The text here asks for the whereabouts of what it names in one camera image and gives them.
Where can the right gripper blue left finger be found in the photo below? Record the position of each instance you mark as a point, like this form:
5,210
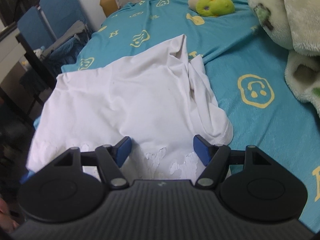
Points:
110,159

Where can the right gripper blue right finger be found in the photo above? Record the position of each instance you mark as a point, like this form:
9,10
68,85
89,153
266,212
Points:
215,159

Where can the white t-shirt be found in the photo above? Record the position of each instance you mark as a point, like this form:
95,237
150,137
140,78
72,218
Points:
159,98

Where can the teal patterned bed sheet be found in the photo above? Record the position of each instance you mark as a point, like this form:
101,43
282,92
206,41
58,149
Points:
245,69

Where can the green plush toy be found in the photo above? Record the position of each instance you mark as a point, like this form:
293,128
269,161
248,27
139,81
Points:
212,8

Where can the wooden headboard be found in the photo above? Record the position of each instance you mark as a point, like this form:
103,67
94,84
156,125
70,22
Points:
109,7

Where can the cream fleece blanket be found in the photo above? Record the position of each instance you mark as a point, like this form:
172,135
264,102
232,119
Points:
294,25

